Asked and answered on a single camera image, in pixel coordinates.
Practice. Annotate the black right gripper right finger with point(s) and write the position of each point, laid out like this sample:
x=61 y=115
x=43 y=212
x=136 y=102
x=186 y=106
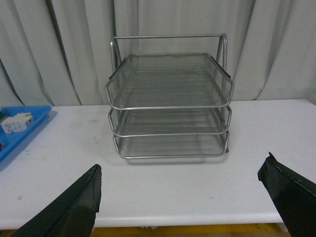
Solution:
x=293 y=195

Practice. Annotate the silver mesh tray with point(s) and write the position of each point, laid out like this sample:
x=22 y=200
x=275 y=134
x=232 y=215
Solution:
x=169 y=81
x=154 y=122
x=174 y=146

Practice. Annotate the silver mesh top tray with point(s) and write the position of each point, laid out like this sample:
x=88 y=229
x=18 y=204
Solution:
x=169 y=81

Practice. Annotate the white curtain backdrop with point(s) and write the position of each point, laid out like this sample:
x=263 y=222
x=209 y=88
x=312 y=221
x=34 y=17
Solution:
x=57 y=52

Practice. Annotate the white circuit breaker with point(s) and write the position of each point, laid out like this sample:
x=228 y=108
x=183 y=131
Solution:
x=18 y=123

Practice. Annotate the green knife switch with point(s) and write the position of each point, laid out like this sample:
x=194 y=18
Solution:
x=3 y=116

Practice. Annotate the silver mesh bottom tray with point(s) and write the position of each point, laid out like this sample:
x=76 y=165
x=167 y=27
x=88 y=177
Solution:
x=174 y=146

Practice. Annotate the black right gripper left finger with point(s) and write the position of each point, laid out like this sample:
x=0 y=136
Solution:
x=71 y=214

